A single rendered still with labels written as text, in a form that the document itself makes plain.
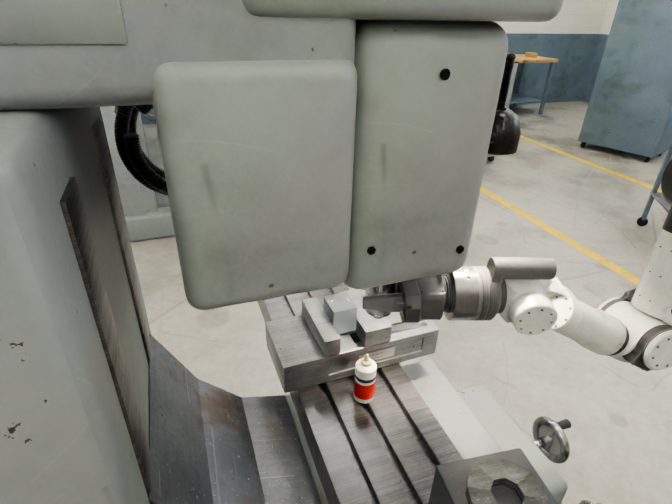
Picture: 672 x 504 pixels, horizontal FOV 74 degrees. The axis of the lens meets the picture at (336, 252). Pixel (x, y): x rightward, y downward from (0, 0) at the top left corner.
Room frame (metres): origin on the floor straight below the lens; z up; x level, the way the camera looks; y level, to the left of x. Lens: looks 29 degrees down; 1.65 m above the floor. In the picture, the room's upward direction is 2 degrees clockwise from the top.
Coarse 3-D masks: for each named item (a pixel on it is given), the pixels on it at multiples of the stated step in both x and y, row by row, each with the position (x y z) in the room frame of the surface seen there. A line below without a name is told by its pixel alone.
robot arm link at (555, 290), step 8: (544, 280) 0.64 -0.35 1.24; (552, 280) 0.64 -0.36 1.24; (544, 288) 0.64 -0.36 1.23; (552, 288) 0.63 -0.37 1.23; (560, 288) 0.63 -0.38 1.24; (552, 296) 0.64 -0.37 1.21; (560, 296) 0.63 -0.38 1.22; (568, 296) 0.61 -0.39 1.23; (560, 304) 0.61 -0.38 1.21; (568, 304) 0.60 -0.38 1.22; (576, 304) 0.60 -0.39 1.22; (560, 312) 0.60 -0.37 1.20; (568, 312) 0.59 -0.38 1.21; (576, 312) 0.59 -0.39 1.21; (560, 320) 0.59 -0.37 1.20; (568, 320) 0.58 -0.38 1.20; (576, 320) 0.58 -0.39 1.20; (552, 328) 0.59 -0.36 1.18; (560, 328) 0.58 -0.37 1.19; (568, 328) 0.58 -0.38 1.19
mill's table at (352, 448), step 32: (320, 384) 0.68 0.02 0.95; (352, 384) 0.68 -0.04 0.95; (384, 384) 0.68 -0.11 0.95; (320, 416) 0.58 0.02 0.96; (352, 416) 0.59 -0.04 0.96; (384, 416) 0.59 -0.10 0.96; (416, 416) 0.59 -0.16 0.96; (320, 448) 0.51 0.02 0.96; (352, 448) 0.53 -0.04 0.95; (384, 448) 0.53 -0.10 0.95; (416, 448) 0.52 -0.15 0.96; (448, 448) 0.52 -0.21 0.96; (320, 480) 0.51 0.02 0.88; (352, 480) 0.46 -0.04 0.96; (384, 480) 0.46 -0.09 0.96; (416, 480) 0.46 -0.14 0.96
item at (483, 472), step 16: (448, 464) 0.36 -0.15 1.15; (464, 464) 0.36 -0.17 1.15; (480, 464) 0.35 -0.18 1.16; (496, 464) 0.35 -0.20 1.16; (512, 464) 0.35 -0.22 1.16; (528, 464) 0.36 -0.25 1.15; (448, 480) 0.34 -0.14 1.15; (464, 480) 0.34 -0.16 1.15; (480, 480) 0.33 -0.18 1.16; (496, 480) 0.33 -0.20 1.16; (512, 480) 0.33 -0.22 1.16; (528, 480) 0.33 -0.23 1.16; (432, 496) 0.35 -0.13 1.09; (448, 496) 0.32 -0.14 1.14; (464, 496) 0.32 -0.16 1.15; (480, 496) 0.31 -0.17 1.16; (496, 496) 0.32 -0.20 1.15; (512, 496) 0.32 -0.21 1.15; (528, 496) 0.31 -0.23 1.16; (544, 496) 0.31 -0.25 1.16
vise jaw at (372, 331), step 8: (352, 296) 0.82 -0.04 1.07; (360, 296) 0.82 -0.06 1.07; (360, 304) 0.79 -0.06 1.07; (360, 312) 0.76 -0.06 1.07; (360, 320) 0.74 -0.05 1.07; (368, 320) 0.74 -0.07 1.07; (376, 320) 0.74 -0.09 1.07; (384, 320) 0.74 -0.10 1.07; (360, 328) 0.72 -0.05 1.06; (368, 328) 0.71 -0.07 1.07; (376, 328) 0.71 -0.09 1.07; (384, 328) 0.71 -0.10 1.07; (360, 336) 0.72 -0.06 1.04; (368, 336) 0.70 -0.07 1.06; (376, 336) 0.71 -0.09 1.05; (384, 336) 0.71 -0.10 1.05; (368, 344) 0.70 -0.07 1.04
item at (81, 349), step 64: (0, 128) 0.32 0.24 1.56; (64, 128) 0.41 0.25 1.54; (0, 192) 0.25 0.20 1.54; (64, 192) 0.35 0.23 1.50; (0, 256) 0.24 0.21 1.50; (64, 256) 0.30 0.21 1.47; (128, 256) 0.58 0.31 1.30; (0, 320) 0.24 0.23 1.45; (64, 320) 0.26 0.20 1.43; (128, 320) 0.48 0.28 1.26; (0, 384) 0.23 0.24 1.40; (64, 384) 0.25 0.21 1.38; (128, 384) 0.37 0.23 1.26; (0, 448) 0.23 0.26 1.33; (64, 448) 0.24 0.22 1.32; (128, 448) 0.31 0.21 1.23
